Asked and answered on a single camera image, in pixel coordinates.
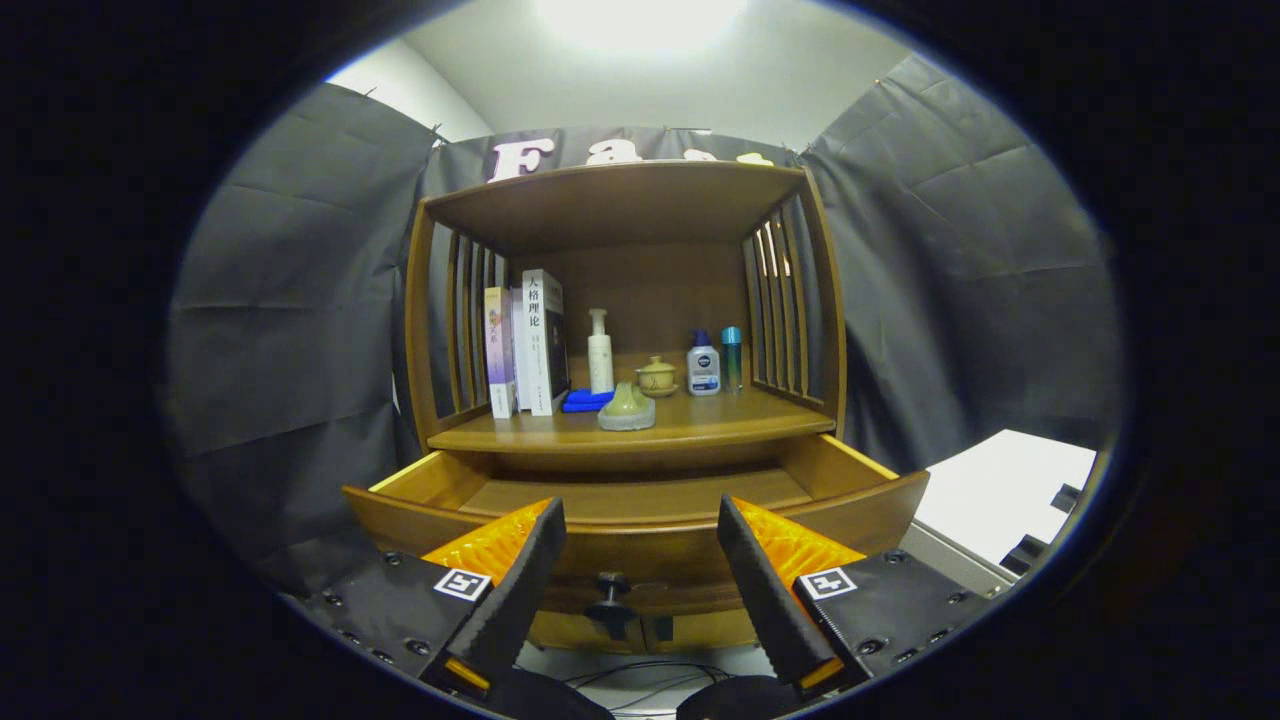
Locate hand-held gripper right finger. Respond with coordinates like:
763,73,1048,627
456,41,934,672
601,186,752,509
717,495,1001,701

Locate dark shoe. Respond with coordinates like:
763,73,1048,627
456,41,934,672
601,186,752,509
490,668,616,720
675,675,806,720

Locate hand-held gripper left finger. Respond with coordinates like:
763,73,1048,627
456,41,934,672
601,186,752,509
290,497,567,701

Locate white pump bottle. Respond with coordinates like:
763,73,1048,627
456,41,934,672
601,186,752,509
588,308,615,395

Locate brown wooden cabinet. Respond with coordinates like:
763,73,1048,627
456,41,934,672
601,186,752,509
342,160,931,656

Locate brown wooden countertop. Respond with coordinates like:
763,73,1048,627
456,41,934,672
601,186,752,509
428,385,836,454

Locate wooden cabinet door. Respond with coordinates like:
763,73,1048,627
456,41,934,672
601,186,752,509
645,612,759,651
528,612,641,653

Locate black floor cable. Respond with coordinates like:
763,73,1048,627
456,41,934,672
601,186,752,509
515,655,736,716

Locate purple book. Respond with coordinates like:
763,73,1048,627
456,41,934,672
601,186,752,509
484,286,518,419

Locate large ceiling light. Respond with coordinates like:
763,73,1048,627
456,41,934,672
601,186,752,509
535,0,751,56

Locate thick white book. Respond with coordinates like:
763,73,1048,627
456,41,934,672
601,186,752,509
521,268,571,417

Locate brown wooden drawer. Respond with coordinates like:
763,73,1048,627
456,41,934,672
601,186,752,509
342,433,931,641

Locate thin white book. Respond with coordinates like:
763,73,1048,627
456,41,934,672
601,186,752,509
510,288,529,411

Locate white table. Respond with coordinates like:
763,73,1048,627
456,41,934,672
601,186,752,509
895,428,1099,601

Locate white lotion bottle blue cap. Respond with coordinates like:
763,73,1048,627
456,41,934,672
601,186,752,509
686,330,722,397

